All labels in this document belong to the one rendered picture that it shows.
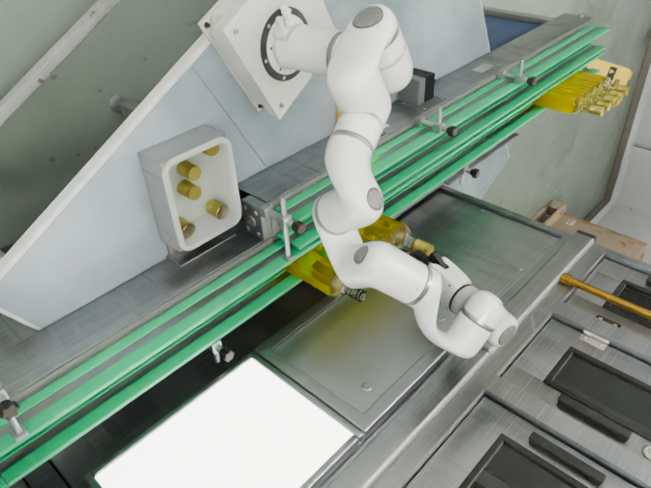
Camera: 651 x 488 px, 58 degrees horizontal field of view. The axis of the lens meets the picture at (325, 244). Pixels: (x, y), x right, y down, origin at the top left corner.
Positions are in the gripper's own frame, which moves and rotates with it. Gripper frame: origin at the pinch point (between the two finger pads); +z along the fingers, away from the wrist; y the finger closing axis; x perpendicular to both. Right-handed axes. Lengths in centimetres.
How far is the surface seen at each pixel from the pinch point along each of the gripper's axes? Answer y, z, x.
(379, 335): -12.7, -4.0, 14.3
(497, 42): 13, 76, -100
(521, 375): -16.8, -29.0, -7.3
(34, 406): 4, 4, 86
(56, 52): 40, 86, 54
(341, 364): -12.6, -6.5, 26.7
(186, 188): 24, 27, 44
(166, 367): -3, 6, 61
